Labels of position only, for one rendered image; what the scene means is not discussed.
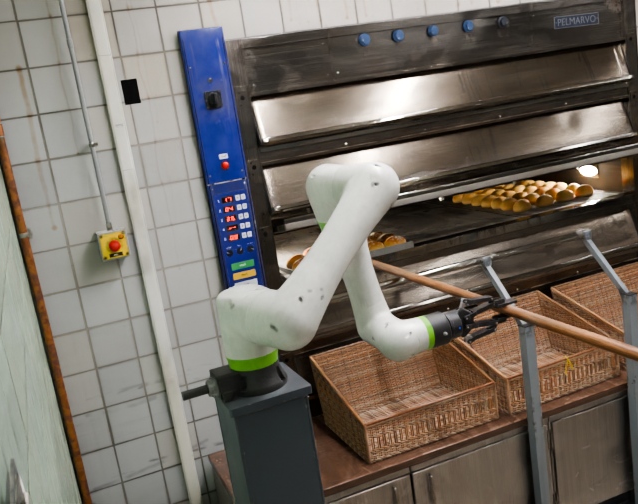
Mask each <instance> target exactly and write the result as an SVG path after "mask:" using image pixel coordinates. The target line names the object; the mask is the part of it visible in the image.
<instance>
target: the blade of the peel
mask: <svg viewBox="0 0 638 504"><path fill-rule="evenodd" d="M412 247H414V242H413V241H412V240H406V242H405V243H401V244H397V245H393V246H389V247H384V248H380V249H376V250H372V251H369V253H370V257H371V258H372V257H376V256H380V255H384V254H388V253H392V252H396V251H400V250H404V249H408V248H412ZM290 257H291V256H289V257H284V258H280V259H278V264H279V270H280V271H282V272H284V273H286V274H288V275H291V274H292V273H293V271H294V270H295V269H294V270H291V269H288V268H287V267H286V263H287V260H288V259H289V258H290Z"/></svg>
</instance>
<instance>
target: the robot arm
mask: <svg viewBox="0 0 638 504"><path fill-rule="evenodd" d="M399 192H400V183H399V179H398V176H397V175H396V173H395V172H394V170H393V169H392V168H390V167H389V166H388V165H386V164H383V163H380V162H369V163H363V164H355V165H341V164H322V165H320V166H318V167H316V168H315V169H313V170H312V172H311V173H310V174H309V176H308V178H307V181H306V193H307V196H308V199H309V201H310V204H311V207H312V209H313V212H314V214H315V217H316V219H317V222H318V224H319V226H320V229H321V231H322V232H321V234H320V235H319V237H318V238H317V240H316V241H315V243H314V244H313V246H312V247H311V249H310V250H309V251H308V253H307V254H306V256H305V257H304V258H303V260H302V261H301V262H300V264H299V265H298V266H297V268H296V269H295V270H294V271H293V273H292V274H291V275H290V277H289V278H288V279H287V280H286V281H285V283H284V284H283V285H282V286H281V287H280V289H278V290H272V289H269V288H266V287H264V286H260V285H254V284H245V285H238V286H234V287H231V288H229V289H226V290H224V291H223V292H221V293H220V294H219V295H218V296H217V298H216V309H217V315H218V321H219V326H220V332H221V336H222V342H223V347H224V352H225V357H226V359H227V361H228V365H224V366H221V367H217V368H214V369H210V370H209V372H210V378H209V379H208V380H207V381H206V382H205V385H203V386H200V387H196V388H193V389H190V390H186V391H183V392H181V394H182V398H183V401H186V400H189V399H192V398H196V397H199V396H202V395H206V394H208V395H209V397H214V396H218V397H219V398H220V400H223V401H224V402H229V401H232V400H234V399H235V398H236V397H255V396H261V395H265V394H268V393H271V392H274V391H276V390H278V389H280V388H281V387H283V386H284V385H285V384H286V383H287V380H288V379H287V373H286V372H285V371H284V369H283V368H282V367H281V365H280V362H279V359H278V349H280V350H284V351H294V350H298V349H300V348H303V347H304V346H306V345H307V344H308V343H309V342H310V341H311V340H312V339H313V337H314V336H315V334H316V331H317V329H318V327H319V324H320V322H321V320H322V317H323V315H324V313H325V310H326V308H327V306H328V304H329V302H330V300H331V298H332V296H333V294H334V292H335V290H336V288H337V286H338V284H339V283H340V281H341V279H342V278H343V280H344V283H345V286H346V289H347V292H348V295H349V298H350V302H351V305H352V309H353V313H354V317H355V321H356V326H357V331H358V334H359V336H360V337H361V338H362V339H363V340H364V341H365V342H367V343H369V344H371V345H373V346H374V347H376V348H377V349H378V350H379V351H380V352H381V353H382V354H383V355H384V356H385V357H386V358H388V359H390V360H392V361H405V360H407V359H409V358H411V357H413V356H414V355H416V354H418V353H420V352H423V351H426V350H429V349H433V348H436V347H439V346H442V345H446V344H448V343H449V342H450V340H451V339H455V338H458V337H463V338H464V342H466V343H468V344H472V343H473V342H474V341H475V340H476V339H479V338H481V337H484V336H486V335H488V334H491V333H493V332H496V331H497V328H496V327H497V325H498V324H499V323H502V322H506V321H507V318H510V317H511V316H508V315H505V314H502V313H501V314H498V315H494V316H492V319H491V318H490V319H488V320H480V321H474V317H475V316H477V315H478V314H480V313H482V312H484V311H486V310H488V309H490V308H492V307H494V308H501V307H504V306H507V305H510V304H514V303H517V300H516V299H513V298H509V299H502V298H499V299H495V300H494V297H492V296H489V295H485V296H479V297H473V298H467V299H466V298H462V297H461V298H460V299H459V301H460V306H459V307H458V308H456V309H455V310H453V311H449V312H445V313H441V312H434V313H430V314H427V315H423V316H420V317H416V318H412V319H407V320H401V319H399V318H397V317H395V316H394V315H392V314H391V312H390V310H389V308H388V306H387V303H386V301H385V299H384V296H383V294H382V291H381V289H380V286H379V283H378V280H377V277H376V274H375V271H374V268H373V264H372V261H371V257H370V253H369V248H368V244H367V237H368V236H369V235H370V233H371V232H372V230H373V229H374V228H375V226H376V225H377V224H378V222H379V221H380V220H381V219H382V217H383V216H384V215H385V214H386V212H387V211H388V210H389V209H390V208H391V207H392V205H393V204H394V203H395V202H396V200H397V198H398V196H399ZM483 302H485V303H483ZM477 303H483V304H481V305H479V306H477V307H475V308H473V309H469V310H466V309H464V307H465V306H468V305H469V304H477ZM485 326H488V327H485ZM478 327H485V328H483V329H481V330H478V331H476V332H473V333H471V334H468V333H469V332H470V331H471V330H472V329H474V328H478Z"/></svg>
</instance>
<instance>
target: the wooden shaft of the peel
mask: <svg viewBox="0 0 638 504"><path fill-rule="evenodd" d="M371 261H372V264H373V268H376V269H378V270H381V271H384V272H387V273H390V274H392V275H395V276H398V277H401V278H404V279H407V280H409V281H412V282H415V283H418V284H421V285H423V286H426V287H429V288H432V289H435V290H437V291H440V292H443V293H446V294H449V295H451V296H454V297H457V298H461V297H462V298H466V299H467V298H473V297H479V296H481V295H478V294H475V293H472V292H469V291H466V290H463V289H460V288H457V287H454V286H451V285H448V284H445V283H442V282H439V281H436V280H433V279H430V278H427V277H424V276H421V275H418V274H415V273H412V272H409V271H406V270H403V269H400V268H397V267H394V266H391V265H388V264H385V263H382V262H379V261H376V260H373V259H371ZM490 309H491V310H494V311H496V312H499V313H502V314H505V315H508V316H511V317H513V318H516V319H519V320H522V321H525V322H527V323H530V324H533V325H536V326H539V327H541V328H544V329H547V330H550V331H553V332H555V333H558V334H561V335H564V336H567V337H570V338H572V339H575V340H578V341H581V342H584V343H586V344H589V345H592V346H595V347H598V348H600V349H603V350H606V351H609V352H612V353H614V354H617V355H620V356H623V357H626V358H629V359H631V360H634V361H637V362H638V348H637V347H634V346H631V345H628V344H625V343H622V342H619V341H616V340H613V339H610V338H607V337H604V336H601V335H598V334H595V333H592V332H589V331H586V330H583V329H580V328H577V327H574V326H571V325H568V324H565V323H562V322H559V321H556V320H553V319H550V318H547V317H544V316H541V315H538V314H535V313H532V312H529V311H526V310H523V309H520V308H517V307H514V306H511V305H507V306H504V307H501V308H494V307H492V308H490Z"/></svg>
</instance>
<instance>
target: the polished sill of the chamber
mask: <svg viewBox="0 0 638 504"><path fill-rule="evenodd" d="M634 201H635V194H634V193H621V194H617V195H613V196H609V197H604V198H600V199H596V200H592V201H588V202H584V203H580V204H576V205H571V206H567V207H563V208H559V209H555V210H551V211H547V212H543V213H539V214H534V215H530V216H526V217H522V218H518V219H514V220H510V221H506V222H501V223H497V224H493V225H489V226H485V227H481V228H477V229H473V230H468V231H464V232H460V233H456V234H452V235H448V236H444V237H440V238H435V239H431V240H427V241H423V242H419V243H415V244H414V247H412V248H408V249H404V250H400V251H396V252H392V253H388V254H384V255H380V256H376V257H372V258H371V259H373V260H376V261H379V262H382V263H389V262H393V261H398V260H402V259H406V258H410V257H414V256H418V255H422V254H426V253H430V252H434V251H438V250H442V249H446V248H450V247H454V246H458V245H462V244H466V243H470V242H474V241H478V240H482V239H486V238H490V237H494V236H498V235H502V234H506V233H510V232H514V231H518V230H522V229H526V228H530V227H534V226H538V225H542V224H546V223H550V222H554V221H558V220H562V219H566V218H570V217H574V216H578V215H582V214H586V213H590V212H594V211H598V210H602V209H606V208H610V207H614V206H618V205H622V204H626V203H630V202H634ZM289 277H290V275H288V274H287V275H283V276H281V282H282V285H283V284H284V283H285V281H286V280H287V279H288V278H289Z"/></svg>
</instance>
